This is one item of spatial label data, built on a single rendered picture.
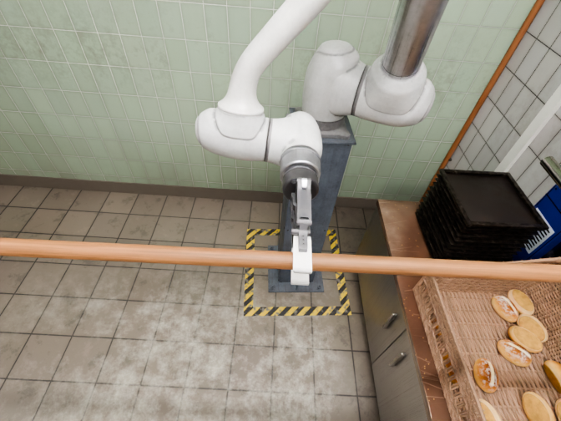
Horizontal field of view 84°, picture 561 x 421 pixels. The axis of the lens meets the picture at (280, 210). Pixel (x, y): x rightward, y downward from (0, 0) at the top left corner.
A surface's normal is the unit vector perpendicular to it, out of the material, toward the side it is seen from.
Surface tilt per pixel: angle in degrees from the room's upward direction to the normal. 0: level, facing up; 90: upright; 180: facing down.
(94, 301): 0
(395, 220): 0
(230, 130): 67
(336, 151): 90
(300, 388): 0
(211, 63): 90
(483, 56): 90
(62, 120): 90
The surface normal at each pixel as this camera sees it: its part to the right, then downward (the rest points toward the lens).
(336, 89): -0.29, 0.65
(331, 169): 0.04, 0.75
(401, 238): 0.06, -0.66
